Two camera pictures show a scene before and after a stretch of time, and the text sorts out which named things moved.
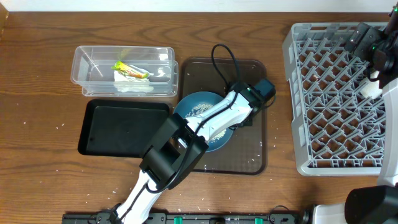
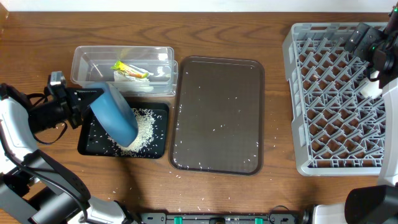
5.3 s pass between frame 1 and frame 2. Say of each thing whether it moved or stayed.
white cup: stayed
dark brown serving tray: stayed
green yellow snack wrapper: stayed
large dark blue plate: moved
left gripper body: moved
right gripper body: stayed
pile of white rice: moved
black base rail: stayed
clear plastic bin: stayed
